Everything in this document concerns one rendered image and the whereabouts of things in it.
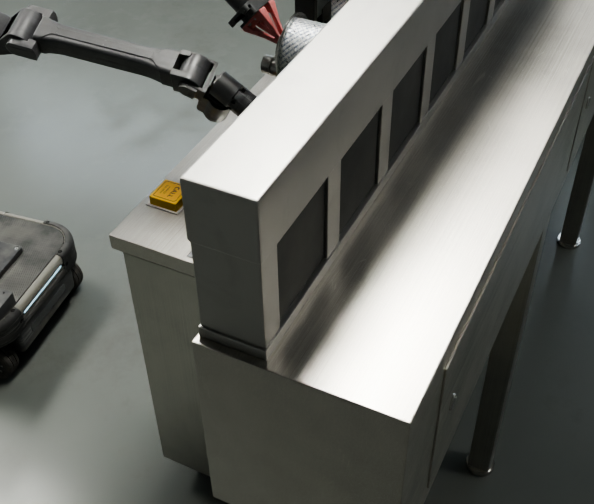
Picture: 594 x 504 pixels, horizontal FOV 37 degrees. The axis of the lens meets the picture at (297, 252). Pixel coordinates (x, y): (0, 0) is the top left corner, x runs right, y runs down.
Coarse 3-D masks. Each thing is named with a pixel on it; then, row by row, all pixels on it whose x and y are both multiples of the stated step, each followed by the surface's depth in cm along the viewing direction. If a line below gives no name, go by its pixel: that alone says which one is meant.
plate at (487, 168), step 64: (512, 0) 151; (576, 0) 150; (512, 64) 135; (576, 64) 135; (448, 128) 123; (512, 128) 123; (576, 128) 152; (384, 192) 112; (448, 192) 112; (512, 192) 112; (384, 256) 104; (448, 256) 103; (512, 256) 120; (320, 320) 96; (384, 320) 96; (448, 320) 96; (256, 384) 94; (320, 384) 90; (384, 384) 89; (448, 384) 100; (256, 448) 102; (320, 448) 96; (384, 448) 90
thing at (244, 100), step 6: (246, 90) 182; (240, 96) 181; (246, 96) 181; (252, 96) 182; (234, 102) 182; (240, 102) 181; (246, 102) 181; (228, 108) 184; (234, 108) 182; (240, 108) 182
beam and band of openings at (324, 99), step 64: (384, 0) 105; (448, 0) 115; (320, 64) 95; (384, 64) 99; (448, 64) 128; (256, 128) 86; (320, 128) 86; (384, 128) 106; (192, 192) 81; (256, 192) 78; (320, 192) 93; (192, 256) 87; (256, 256) 82; (320, 256) 100; (256, 320) 89
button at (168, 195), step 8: (168, 184) 198; (176, 184) 198; (160, 192) 196; (168, 192) 196; (176, 192) 196; (152, 200) 196; (160, 200) 194; (168, 200) 194; (176, 200) 194; (168, 208) 195; (176, 208) 194
